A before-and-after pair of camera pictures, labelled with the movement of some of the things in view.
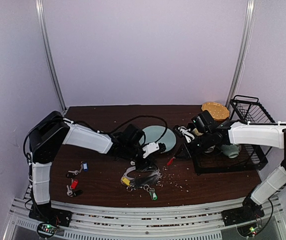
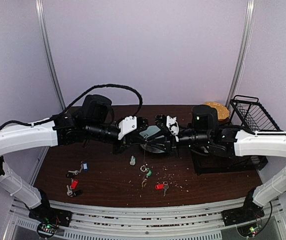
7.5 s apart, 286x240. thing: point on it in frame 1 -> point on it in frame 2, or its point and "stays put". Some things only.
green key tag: x=153 y=195 -> x=149 y=172
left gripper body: x=140 y=167 -> x=123 y=145
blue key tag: x=85 y=166 stays put
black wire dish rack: x=251 y=158 stays put
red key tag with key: x=170 y=162 -> x=162 y=186
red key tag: x=74 y=184 stays put
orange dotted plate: x=219 y=111 stays put
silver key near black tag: x=69 y=192 stays put
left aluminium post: x=42 y=23 stays put
